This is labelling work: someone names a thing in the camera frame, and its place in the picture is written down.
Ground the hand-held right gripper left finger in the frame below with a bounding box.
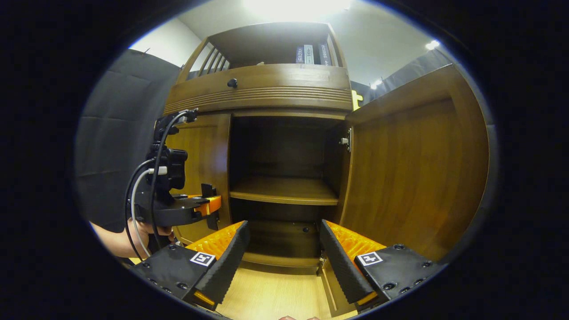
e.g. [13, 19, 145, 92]
[129, 220, 250, 312]

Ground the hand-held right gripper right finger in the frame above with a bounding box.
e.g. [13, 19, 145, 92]
[319, 219, 447, 312]

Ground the wooden cabinet door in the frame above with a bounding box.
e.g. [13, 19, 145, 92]
[340, 64, 489, 263]
[165, 113, 232, 245]

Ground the black backdrop cloth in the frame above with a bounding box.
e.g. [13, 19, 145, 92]
[75, 48, 494, 234]

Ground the wooden drawer with black knob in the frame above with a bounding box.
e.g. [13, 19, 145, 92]
[164, 64, 354, 115]

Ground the large ceiling light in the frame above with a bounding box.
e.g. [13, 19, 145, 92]
[242, 0, 354, 20]

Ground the left hand-held gripper cable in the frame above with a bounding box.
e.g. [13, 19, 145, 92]
[124, 111, 198, 261]

